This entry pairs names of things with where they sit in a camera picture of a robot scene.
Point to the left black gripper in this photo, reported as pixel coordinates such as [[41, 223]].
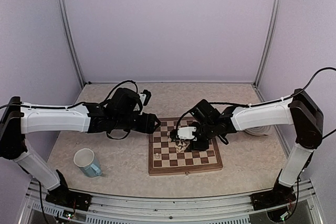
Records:
[[147, 126]]

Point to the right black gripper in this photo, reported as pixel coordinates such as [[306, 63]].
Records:
[[201, 147]]

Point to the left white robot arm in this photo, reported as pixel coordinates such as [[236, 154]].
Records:
[[123, 111]]

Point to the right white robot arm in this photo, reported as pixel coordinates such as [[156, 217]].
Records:
[[297, 109]]

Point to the white chess pieces pile right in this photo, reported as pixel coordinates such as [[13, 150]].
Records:
[[180, 145]]

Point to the wooden chess board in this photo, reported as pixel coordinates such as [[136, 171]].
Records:
[[173, 163]]

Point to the grey spiral coaster mat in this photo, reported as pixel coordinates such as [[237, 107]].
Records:
[[259, 131]]

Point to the light blue ceramic mug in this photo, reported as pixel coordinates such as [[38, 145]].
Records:
[[86, 160]]

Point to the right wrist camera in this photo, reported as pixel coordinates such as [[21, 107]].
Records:
[[184, 133]]

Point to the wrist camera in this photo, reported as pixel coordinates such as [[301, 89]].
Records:
[[184, 133], [145, 96]]

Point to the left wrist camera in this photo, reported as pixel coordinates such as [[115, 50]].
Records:
[[145, 96]]

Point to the front aluminium rail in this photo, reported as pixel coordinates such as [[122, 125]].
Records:
[[105, 208]]

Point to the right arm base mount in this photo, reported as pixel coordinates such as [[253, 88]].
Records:
[[269, 199]]

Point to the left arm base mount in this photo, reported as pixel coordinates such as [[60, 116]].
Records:
[[72, 199]]

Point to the left aluminium frame post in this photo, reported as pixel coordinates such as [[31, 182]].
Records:
[[70, 42]]

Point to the aluminium frame post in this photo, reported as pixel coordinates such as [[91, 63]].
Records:
[[70, 42], [268, 42]]

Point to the right aluminium frame post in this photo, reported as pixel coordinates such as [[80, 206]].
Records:
[[268, 42]]

